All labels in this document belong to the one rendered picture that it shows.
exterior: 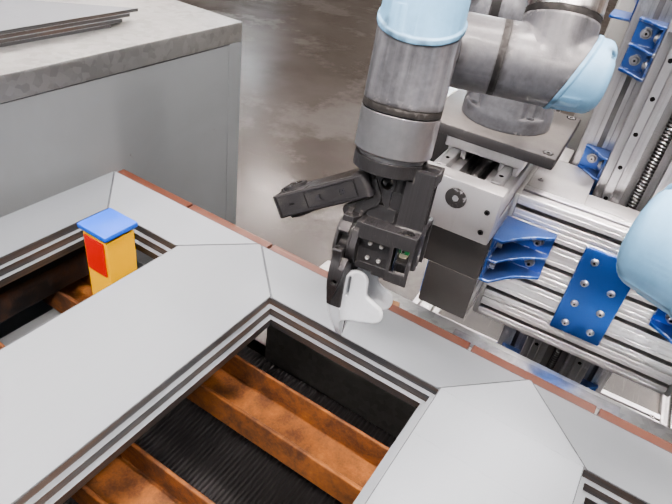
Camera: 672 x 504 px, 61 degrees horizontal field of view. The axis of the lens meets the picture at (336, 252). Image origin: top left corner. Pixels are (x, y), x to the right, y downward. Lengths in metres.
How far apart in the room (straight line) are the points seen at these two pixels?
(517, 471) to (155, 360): 0.43
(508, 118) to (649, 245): 0.61
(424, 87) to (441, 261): 0.53
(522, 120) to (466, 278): 0.27
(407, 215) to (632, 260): 0.23
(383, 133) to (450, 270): 0.52
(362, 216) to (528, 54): 0.22
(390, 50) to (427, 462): 0.43
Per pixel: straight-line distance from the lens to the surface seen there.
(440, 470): 0.66
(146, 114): 1.17
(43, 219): 0.99
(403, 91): 0.51
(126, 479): 0.84
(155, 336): 0.76
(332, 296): 0.59
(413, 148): 0.52
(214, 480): 0.98
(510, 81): 0.61
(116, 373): 0.72
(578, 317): 1.09
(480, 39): 0.60
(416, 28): 0.50
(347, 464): 0.85
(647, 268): 0.38
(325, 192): 0.56
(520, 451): 0.71
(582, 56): 0.61
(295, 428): 0.87
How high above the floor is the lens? 1.38
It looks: 36 degrees down
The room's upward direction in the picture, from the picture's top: 9 degrees clockwise
